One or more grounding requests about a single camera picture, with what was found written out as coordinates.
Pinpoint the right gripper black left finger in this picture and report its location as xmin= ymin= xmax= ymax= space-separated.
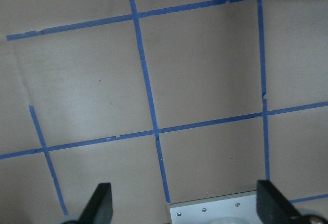
xmin=78 ymin=182 xmax=113 ymax=224

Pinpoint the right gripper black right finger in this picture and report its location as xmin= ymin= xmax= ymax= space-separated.
xmin=256 ymin=180 xmax=303 ymax=224

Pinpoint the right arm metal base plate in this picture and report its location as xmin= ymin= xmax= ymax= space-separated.
xmin=168 ymin=191 xmax=261 ymax=223

